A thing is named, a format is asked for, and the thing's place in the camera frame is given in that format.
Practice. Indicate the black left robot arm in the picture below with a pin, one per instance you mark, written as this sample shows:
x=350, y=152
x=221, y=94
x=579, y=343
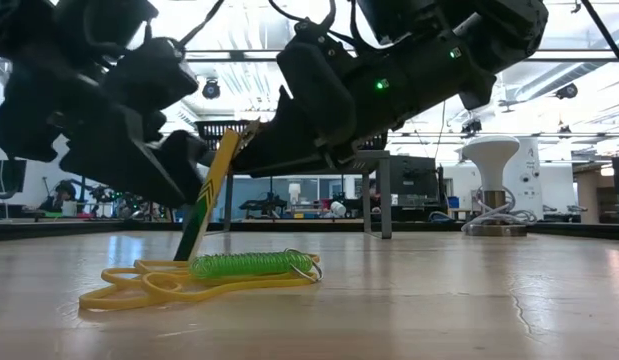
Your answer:
x=89, y=25

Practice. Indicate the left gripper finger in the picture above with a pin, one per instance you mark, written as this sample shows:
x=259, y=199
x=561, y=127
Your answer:
x=124, y=160
x=186, y=155

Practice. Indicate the black ceiling spotlight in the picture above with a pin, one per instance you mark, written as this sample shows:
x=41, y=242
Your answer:
x=211, y=89
x=471, y=125
x=567, y=91

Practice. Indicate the yellow green crayon box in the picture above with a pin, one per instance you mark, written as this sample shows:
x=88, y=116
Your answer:
x=209, y=195

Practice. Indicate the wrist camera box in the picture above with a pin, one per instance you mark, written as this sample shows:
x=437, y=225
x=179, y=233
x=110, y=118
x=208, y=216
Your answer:
x=151, y=75
x=314, y=90

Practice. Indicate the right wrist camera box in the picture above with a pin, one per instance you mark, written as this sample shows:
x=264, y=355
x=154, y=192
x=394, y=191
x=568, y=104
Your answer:
x=314, y=90

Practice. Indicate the grey perforated metal shelf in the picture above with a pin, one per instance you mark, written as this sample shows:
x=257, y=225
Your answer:
x=385, y=200

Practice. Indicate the dark equipment cabinet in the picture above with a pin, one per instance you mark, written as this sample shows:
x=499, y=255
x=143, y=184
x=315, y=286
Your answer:
x=414, y=187

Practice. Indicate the white cylindrical column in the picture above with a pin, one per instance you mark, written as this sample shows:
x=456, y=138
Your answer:
x=530, y=170

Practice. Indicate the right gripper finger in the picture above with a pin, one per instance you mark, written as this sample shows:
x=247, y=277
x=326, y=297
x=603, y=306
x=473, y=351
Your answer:
x=279, y=150

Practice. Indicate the black monitor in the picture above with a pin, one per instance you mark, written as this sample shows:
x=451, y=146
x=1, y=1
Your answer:
x=11, y=175

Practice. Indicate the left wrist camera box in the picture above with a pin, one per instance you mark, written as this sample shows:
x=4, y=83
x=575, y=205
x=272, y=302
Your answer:
x=151, y=75

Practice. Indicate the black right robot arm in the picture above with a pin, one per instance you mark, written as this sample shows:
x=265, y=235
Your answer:
x=489, y=30

